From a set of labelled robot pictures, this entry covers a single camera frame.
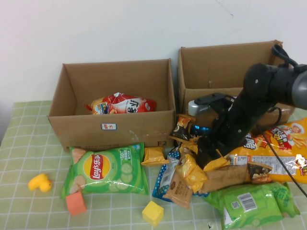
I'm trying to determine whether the yellow rubber duck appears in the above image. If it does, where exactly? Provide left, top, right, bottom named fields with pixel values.
left=28, top=173, right=53, bottom=192

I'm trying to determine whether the blue polka dot snack bag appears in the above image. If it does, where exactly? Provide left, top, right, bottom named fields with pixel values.
left=151, top=147, right=209, bottom=203

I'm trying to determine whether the green Lay's chips bag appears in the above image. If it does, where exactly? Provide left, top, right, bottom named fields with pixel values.
left=59, top=142, right=150, bottom=199

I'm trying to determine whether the black cable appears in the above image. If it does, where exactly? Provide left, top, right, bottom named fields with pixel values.
left=255, top=44, right=307, bottom=196

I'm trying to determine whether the red white snack bag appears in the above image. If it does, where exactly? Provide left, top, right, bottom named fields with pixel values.
left=83, top=92, right=158, bottom=115

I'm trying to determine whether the brown snack bar packet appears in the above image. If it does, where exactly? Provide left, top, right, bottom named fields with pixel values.
left=162, top=171, right=194, bottom=209

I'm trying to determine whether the large green snack bag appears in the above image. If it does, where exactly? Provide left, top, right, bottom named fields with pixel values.
left=203, top=182, right=300, bottom=230

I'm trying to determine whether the dark blue snack packet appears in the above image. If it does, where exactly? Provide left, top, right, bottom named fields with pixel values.
left=190, top=124, right=213, bottom=136

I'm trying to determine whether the small black orange snack packet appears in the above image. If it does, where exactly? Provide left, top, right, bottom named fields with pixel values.
left=169, top=114, right=196, bottom=144

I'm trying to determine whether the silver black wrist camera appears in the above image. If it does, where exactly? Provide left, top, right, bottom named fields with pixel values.
left=188, top=92, right=235, bottom=116

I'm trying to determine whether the taped brown cardboard box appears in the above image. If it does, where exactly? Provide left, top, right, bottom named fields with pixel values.
left=177, top=40, right=307, bottom=135

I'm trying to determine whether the cardboard box with F2 print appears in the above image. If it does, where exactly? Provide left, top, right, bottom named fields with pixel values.
left=47, top=58, right=177, bottom=153

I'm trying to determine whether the long brown kraft packet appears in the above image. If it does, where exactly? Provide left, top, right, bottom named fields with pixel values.
left=199, top=164, right=251, bottom=192

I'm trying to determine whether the yellow foam cube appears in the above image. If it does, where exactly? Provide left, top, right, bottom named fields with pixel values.
left=141, top=200, right=165, bottom=227

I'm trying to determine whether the orange foam cube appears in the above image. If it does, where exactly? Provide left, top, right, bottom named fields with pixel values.
left=65, top=191, right=87, bottom=216

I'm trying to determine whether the green checkered tablecloth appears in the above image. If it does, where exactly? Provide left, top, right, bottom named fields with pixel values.
left=0, top=97, right=307, bottom=230

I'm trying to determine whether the small yellow snack packet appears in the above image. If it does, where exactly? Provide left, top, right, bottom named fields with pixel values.
left=140, top=146, right=170, bottom=167
left=176, top=153, right=208, bottom=192
left=181, top=141, right=231, bottom=171

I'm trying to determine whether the large orange yellow snack bag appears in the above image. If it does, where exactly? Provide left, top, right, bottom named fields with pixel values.
left=227, top=121, right=307, bottom=184

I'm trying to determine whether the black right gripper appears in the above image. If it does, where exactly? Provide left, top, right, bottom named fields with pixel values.
left=197, top=95, right=276, bottom=170

